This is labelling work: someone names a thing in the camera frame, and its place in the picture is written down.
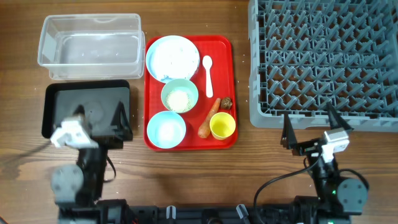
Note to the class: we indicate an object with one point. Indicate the light blue bowl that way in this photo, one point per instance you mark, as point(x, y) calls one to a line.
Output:
point(166, 129)

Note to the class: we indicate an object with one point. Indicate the clear plastic bin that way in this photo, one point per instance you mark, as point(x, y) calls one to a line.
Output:
point(92, 46)

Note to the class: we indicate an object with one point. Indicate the mint green bowl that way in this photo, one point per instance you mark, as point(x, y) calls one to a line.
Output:
point(180, 84)

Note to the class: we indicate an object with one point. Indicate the orange carrot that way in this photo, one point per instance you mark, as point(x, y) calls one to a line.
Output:
point(204, 129)

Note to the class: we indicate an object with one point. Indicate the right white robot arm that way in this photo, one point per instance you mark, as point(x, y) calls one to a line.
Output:
point(341, 193)

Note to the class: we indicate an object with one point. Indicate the large light blue plate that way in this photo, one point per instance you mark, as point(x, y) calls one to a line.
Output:
point(151, 50)

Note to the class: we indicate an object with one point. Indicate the pile of white rice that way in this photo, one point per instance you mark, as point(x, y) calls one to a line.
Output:
point(178, 101)

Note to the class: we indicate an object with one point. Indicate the brown mushroom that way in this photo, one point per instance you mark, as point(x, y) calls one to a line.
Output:
point(226, 103)

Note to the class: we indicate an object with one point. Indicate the grey dishwasher rack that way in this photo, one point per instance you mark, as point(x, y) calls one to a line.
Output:
point(306, 55)

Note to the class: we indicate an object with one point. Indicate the white plastic spoon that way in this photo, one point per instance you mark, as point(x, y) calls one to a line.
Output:
point(207, 64)

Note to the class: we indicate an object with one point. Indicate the red serving tray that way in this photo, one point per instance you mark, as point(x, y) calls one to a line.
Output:
point(222, 77)

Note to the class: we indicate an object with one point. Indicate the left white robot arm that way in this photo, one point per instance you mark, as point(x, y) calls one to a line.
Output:
point(81, 184)

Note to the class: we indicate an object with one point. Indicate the black waste tray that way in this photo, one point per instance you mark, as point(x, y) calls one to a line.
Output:
point(99, 98)

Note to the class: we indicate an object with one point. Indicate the white crumpled paper napkin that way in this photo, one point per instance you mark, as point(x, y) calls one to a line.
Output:
point(175, 59)

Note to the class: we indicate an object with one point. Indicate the yellow plastic cup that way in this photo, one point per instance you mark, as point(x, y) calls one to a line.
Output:
point(222, 125)

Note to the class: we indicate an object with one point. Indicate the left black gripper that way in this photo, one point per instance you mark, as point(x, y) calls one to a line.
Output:
point(113, 144)

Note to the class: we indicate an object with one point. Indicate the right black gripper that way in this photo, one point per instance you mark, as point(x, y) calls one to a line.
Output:
point(286, 138)

